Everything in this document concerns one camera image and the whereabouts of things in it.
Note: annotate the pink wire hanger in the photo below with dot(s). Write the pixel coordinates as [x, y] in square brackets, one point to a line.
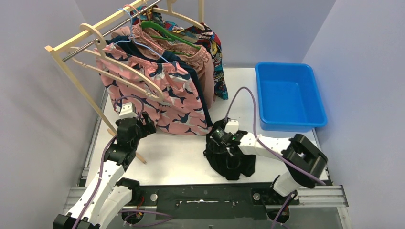
[138, 32]

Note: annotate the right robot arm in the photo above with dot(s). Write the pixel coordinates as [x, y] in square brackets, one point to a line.
[233, 154]

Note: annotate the light blue wire hanger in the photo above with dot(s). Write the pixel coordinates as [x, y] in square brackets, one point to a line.
[132, 37]

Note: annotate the metal hanging rod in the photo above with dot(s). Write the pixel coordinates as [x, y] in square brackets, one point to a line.
[100, 25]

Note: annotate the pink shark print shorts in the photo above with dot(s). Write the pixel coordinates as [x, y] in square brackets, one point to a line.
[177, 101]

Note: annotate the colourful comic print shorts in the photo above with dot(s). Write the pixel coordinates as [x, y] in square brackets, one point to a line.
[206, 38]

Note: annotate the navy blue shorts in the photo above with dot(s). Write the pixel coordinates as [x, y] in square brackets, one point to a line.
[196, 82]

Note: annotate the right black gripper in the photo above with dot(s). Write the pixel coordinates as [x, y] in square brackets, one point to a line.
[214, 142]

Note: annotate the green plastic hanger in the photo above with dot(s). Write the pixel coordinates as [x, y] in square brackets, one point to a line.
[165, 34]

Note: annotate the beige hanger at back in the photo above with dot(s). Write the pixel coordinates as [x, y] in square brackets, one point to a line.
[169, 11]

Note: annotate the dusty pink shorts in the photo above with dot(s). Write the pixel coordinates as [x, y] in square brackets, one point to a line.
[193, 63]

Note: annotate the blue plastic bin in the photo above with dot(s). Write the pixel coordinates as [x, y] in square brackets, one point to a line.
[288, 97]

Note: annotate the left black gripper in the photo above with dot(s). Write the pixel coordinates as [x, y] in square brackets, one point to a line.
[147, 127]

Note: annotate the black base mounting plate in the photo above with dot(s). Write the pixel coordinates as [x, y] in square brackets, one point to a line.
[219, 201]

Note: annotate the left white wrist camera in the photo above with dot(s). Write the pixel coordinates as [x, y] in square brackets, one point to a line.
[127, 110]

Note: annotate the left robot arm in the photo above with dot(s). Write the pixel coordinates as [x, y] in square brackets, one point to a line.
[109, 191]

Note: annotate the aluminium table frame rail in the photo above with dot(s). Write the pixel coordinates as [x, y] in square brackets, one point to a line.
[77, 190]

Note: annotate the black mesh shorts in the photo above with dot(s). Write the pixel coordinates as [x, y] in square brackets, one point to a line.
[230, 167]

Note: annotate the wooden clothes rack frame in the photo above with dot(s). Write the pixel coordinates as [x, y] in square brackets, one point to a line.
[59, 55]

